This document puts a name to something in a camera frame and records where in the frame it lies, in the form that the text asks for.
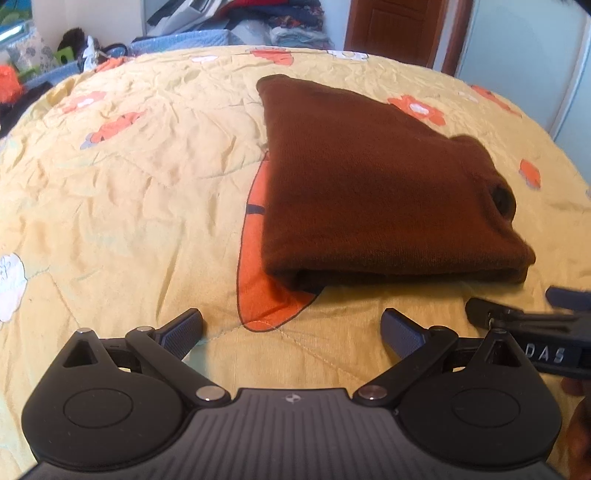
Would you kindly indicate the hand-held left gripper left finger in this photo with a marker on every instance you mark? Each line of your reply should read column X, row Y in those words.
column 184, row 330

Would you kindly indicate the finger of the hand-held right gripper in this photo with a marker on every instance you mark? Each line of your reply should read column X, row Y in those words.
column 568, row 297
column 480, row 311

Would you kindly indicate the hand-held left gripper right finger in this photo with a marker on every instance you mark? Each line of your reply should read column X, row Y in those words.
column 401, row 333

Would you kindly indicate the brown knit sweater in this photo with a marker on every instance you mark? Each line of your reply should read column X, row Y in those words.
column 369, row 184

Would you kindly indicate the person's right forearm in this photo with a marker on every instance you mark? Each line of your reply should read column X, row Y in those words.
column 581, row 443

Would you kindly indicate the pile of clothes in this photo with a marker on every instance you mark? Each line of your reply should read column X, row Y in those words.
column 258, row 21

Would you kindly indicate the person's right hand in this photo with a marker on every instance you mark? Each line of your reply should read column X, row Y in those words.
column 577, row 387

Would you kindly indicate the yellow floral quilt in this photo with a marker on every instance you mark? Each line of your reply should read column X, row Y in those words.
column 115, row 207

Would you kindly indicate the dark cloth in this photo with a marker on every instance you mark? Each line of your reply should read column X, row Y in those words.
column 23, row 106

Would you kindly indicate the dark blue bowl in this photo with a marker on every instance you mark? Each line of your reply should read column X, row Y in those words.
column 113, row 50

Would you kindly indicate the blue quilted blanket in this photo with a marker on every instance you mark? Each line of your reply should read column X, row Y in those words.
column 161, row 41

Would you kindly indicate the white crumpled bag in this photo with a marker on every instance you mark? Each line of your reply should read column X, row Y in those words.
column 90, row 55

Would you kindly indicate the brown wooden door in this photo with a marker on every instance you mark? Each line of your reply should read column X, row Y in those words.
column 392, row 27

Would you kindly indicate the green plastic stool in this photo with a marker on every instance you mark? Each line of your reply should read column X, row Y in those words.
column 64, row 56

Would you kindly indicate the orange cloth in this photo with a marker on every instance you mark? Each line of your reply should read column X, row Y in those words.
column 9, row 85

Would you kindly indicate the black furry bag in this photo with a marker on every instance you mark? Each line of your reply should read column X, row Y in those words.
column 73, row 39

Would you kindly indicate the grey floral pillow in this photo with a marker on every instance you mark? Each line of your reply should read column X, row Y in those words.
column 39, row 53

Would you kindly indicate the lotus wall poster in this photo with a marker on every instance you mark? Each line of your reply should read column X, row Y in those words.
column 14, row 23

